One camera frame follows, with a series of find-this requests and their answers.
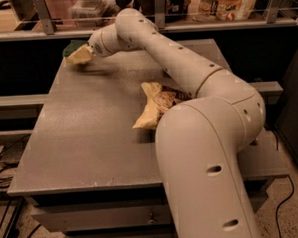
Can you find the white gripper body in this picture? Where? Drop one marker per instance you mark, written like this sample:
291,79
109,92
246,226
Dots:
96,47

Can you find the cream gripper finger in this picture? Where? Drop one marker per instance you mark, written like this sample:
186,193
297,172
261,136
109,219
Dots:
80,56

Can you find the green and yellow sponge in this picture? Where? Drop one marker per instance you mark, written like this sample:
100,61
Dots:
72,47

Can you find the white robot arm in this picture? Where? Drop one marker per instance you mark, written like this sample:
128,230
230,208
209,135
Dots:
197,141

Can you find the clear plastic container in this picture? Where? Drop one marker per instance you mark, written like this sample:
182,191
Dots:
90,13

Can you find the brown yellow chips bag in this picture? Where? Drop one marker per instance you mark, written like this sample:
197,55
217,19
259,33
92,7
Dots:
159,99

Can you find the dark bag on shelf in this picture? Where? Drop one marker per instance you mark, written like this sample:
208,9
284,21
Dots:
173,9

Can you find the snack bag on shelf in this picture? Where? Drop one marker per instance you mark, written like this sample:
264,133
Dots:
225,10

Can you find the grey table drawer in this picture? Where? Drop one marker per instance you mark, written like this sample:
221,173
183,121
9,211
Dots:
115,215

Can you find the grey metal shelf rail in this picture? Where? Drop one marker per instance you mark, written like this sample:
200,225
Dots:
36,19

